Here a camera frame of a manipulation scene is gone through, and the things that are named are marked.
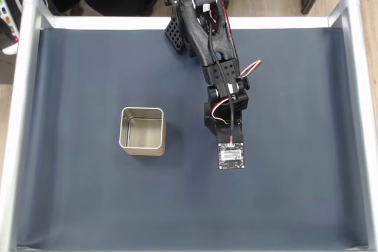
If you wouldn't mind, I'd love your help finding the square metal tin container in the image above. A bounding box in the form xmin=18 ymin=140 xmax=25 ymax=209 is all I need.
xmin=118 ymin=106 xmax=167 ymax=157

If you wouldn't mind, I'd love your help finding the dark blue table mat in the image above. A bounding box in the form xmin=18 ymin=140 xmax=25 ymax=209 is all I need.
xmin=16 ymin=26 xmax=370 ymax=250

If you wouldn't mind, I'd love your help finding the white device with coloured buttons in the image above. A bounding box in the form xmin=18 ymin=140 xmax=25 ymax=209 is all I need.
xmin=0 ymin=0 xmax=40 ymax=55

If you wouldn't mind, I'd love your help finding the white looped servo wire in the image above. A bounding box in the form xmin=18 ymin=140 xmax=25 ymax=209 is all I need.
xmin=211 ymin=97 xmax=234 ymax=125

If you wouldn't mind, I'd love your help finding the bare camera circuit board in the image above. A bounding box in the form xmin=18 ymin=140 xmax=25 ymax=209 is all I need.
xmin=217 ymin=142 xmax=246 ymax=171

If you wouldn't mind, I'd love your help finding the black camera cable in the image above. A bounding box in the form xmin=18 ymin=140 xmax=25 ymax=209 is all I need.
xmin=204 ymin=12 xmax=236 ymax=146

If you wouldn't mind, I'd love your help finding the red white servo wire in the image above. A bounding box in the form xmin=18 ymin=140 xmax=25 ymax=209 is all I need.
xmin=239 ymin=60 xmax=262 ymax=81

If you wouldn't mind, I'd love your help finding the white silver table frame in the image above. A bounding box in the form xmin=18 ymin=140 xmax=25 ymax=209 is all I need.
xmin=0 ymin=0 xmax=378 ymax=252

